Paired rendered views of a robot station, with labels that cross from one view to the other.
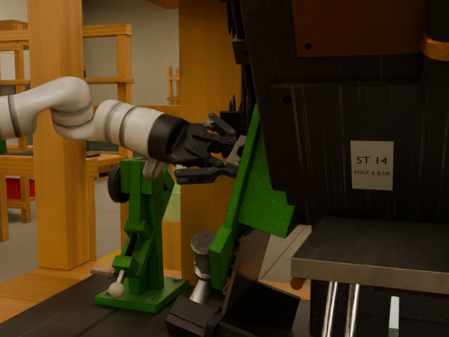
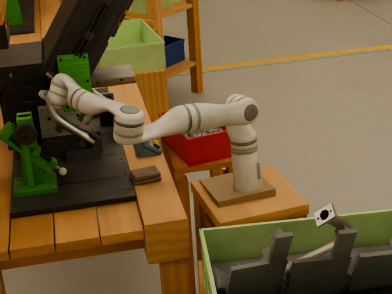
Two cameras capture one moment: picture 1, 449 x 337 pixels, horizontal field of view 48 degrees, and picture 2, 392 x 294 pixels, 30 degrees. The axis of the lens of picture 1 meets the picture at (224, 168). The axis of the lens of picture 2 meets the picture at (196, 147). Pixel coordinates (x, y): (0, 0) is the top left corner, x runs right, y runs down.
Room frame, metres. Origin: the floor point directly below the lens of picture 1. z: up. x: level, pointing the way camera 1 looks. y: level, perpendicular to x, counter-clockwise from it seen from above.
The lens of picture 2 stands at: (1.59, 2.43, 2.08)
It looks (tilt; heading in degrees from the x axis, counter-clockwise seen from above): 25 degrees down; 241
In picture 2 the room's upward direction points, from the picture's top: 4 degrees counter-clockwise
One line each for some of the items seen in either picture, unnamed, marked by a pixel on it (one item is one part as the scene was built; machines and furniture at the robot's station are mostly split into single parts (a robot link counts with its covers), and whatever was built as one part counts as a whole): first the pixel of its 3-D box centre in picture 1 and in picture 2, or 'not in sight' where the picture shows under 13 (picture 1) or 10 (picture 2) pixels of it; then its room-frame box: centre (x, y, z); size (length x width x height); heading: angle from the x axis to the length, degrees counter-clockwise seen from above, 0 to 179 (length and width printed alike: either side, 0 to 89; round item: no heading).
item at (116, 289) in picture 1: (120, 279); (58, 168); (0.89, 0.19, 0.96); 0.06 x 0.03 x 0.06; 161
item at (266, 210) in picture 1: (273, 178); (75, 79); (0.69, -0.07, 1.17); 0.13 x 0.12 x 0.20; 71
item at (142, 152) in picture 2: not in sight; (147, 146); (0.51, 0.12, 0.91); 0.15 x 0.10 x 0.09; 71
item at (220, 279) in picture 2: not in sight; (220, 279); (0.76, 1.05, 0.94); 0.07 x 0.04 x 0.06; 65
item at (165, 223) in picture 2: not in sight; (138, 146); (0.46, -0.06, 0.82); 1.50 x 0.14 x 0.15; 71
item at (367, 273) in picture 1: (388, 232); (84, 79); (0.60, -0.20, 1.11); 0.39 x 0.16 x 0.03; 161
